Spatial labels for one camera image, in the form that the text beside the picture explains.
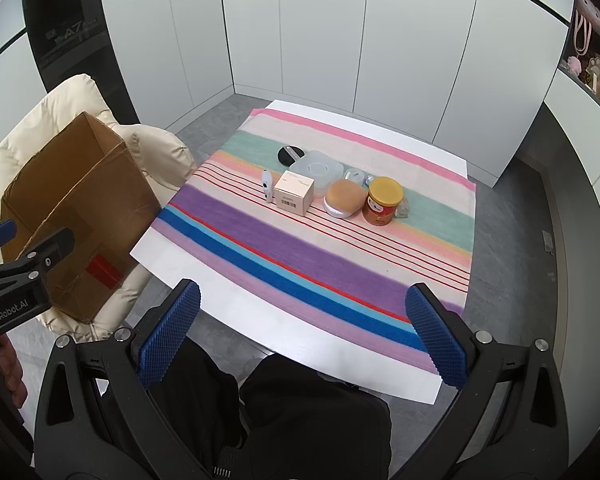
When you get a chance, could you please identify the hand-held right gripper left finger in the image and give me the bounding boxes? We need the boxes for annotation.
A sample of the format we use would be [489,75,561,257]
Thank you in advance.
[34,279,253,480]

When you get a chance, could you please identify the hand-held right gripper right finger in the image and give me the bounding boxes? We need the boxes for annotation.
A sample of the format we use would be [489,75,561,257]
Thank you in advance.
[395,282,572,480]

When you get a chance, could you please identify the brown cardboard box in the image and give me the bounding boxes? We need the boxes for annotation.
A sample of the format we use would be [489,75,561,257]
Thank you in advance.
[0,111,162,325]

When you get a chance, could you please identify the small clear bottle pink cap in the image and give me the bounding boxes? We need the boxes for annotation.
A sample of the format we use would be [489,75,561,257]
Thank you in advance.
[343,166,378,188]

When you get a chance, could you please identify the translucent white plastic lid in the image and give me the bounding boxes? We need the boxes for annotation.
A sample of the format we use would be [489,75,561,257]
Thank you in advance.
[288,150,344,199]

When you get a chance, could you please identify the person's left hand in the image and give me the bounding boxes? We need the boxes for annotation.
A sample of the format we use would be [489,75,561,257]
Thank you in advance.
[0,332,26,407]

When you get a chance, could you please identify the striped colourful cloth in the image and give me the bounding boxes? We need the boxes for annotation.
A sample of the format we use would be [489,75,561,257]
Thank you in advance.
[147,107,477,376]

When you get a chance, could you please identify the cream puffy cushion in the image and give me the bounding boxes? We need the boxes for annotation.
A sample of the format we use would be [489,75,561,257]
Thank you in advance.
[0,73,198,343]

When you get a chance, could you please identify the orange can yellow lid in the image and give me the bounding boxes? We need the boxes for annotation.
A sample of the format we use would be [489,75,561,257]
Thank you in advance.
[362,176,405,227]

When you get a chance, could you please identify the person's legs black pants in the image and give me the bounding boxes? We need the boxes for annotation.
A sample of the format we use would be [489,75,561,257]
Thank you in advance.
[145,337,393,480]

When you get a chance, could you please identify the tan bun-shaped toy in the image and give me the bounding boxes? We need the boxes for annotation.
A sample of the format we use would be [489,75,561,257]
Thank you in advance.
[323,178,367,220]

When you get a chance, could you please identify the small white cardboard box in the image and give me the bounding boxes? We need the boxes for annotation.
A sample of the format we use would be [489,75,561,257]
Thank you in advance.
[273,170,315,217]

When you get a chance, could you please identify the black round disc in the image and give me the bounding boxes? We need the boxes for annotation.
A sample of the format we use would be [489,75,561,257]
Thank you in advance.
[276,145,306,167]

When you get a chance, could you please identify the black built-in oven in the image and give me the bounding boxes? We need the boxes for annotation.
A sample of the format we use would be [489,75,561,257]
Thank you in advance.
[20,0,141,126]

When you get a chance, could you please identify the brown paw print box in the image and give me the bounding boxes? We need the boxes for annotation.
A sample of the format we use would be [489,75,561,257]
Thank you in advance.
[580,52,600,95]

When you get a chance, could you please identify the pink plush bag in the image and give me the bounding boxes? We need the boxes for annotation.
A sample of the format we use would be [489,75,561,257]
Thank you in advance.
[572,0,600,56]

